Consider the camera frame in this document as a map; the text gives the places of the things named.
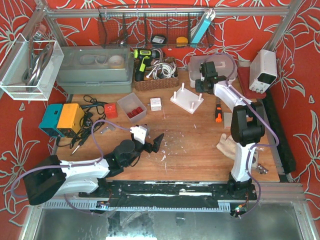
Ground white plastic storage box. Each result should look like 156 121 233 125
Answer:
188 54 238 88

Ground white coiled cables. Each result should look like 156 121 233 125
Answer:
146 62 178 80

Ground soldering iron with cable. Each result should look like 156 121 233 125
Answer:
55 94 107 156

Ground translucent box with orange label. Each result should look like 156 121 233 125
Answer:
223 112 233 129

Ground clear acrylic hanging box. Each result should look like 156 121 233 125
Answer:
0 34 64 101

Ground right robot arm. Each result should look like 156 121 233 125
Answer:
195 61 265 198

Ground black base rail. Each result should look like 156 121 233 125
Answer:
78 179 258 200

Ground black wire wall basket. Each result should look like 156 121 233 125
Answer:
97 4 215 49

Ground white cube power socket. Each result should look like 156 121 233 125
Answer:
150 97 162 112

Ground yellow teal soldering station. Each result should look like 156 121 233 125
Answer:
38 103 85 138

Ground beige work glove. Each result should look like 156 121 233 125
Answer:
216 133 236 160

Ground small red springs in bin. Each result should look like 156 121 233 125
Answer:
127 107 144 119

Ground yellow tape measure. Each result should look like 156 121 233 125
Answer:
176 36 189 48

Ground white peg board fixture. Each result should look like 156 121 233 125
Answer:
170 82 204 114

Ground woven wicker basket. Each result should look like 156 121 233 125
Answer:
132 69 179 91

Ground translucent spring bin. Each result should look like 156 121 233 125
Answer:
117 92 147 124

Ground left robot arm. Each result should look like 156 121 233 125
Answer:
23 133 164 206

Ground green cordless drill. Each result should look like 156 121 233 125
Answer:
133 48 162 82

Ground red cube block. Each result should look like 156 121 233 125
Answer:
104 103 118 119

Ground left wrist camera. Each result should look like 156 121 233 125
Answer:
130 124 150 145

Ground grey plastic tape container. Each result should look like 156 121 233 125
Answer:
56 46 134 95

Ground orange black screwdriver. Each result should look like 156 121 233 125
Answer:
215 97 223 123

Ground white bench power supply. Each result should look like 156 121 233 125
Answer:
249 49 277 94

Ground small metal bracket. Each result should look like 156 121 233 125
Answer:
100 124 116 134

